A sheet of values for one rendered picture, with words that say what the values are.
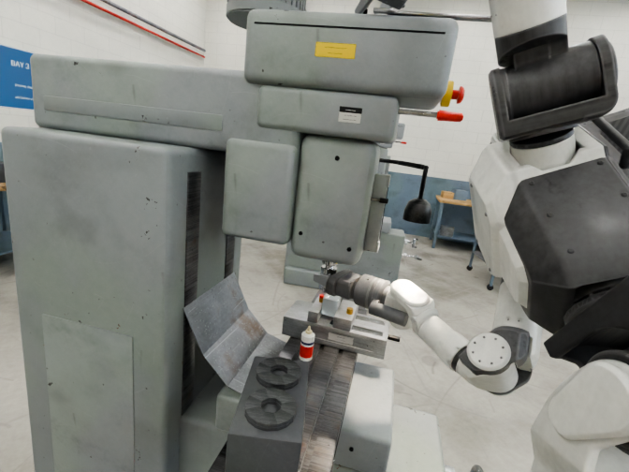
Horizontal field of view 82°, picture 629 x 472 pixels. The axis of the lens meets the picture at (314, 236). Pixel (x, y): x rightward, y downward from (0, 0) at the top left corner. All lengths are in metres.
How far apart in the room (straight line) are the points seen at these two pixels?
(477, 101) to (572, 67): 7.00
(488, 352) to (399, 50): 0.64
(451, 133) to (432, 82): 6.68
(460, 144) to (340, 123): 6.72
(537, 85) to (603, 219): 0.21
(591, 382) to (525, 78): 0.42
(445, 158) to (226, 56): 4.87
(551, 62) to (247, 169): 0.65
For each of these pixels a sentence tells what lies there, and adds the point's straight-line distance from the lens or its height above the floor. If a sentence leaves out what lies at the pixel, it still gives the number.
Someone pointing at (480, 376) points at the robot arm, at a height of 1.21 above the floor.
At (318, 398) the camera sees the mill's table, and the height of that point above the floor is 0.97.
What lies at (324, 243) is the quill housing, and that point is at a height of 1.36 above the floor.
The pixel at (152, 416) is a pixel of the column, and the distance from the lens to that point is 1.24.
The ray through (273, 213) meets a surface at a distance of 0.93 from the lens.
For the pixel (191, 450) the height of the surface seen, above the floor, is 0.65.
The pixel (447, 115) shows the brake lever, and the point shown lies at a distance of 0.88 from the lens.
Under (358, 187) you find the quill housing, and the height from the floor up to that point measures 1.52.
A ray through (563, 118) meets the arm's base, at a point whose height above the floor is 1.68.
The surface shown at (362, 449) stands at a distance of 1.12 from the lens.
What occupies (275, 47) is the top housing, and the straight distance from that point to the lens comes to 0.93.
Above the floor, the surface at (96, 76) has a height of 1.71.
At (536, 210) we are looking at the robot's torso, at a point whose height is 1.55.
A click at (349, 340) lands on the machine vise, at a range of 1.23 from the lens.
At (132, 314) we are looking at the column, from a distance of 1.10.
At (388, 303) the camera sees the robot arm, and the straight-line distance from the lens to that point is 0.96.
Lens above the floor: 1.61
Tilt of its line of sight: 15 degrees down
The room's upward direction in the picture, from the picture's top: 7 degrees clockwise
